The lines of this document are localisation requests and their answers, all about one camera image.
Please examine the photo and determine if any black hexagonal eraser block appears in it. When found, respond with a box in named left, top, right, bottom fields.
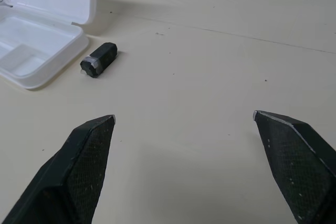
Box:
left=79, top=42, right=119, bottom=79

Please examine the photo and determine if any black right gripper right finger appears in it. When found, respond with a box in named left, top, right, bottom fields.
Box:
left=253, top=110, right=336, bottom=224

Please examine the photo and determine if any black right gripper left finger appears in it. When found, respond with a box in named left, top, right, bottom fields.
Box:
left=0, top=114, right=116, bottom=224

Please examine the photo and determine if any white plastic hinged box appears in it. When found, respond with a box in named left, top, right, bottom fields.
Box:
left=0, top=0, right=99, bottom=90

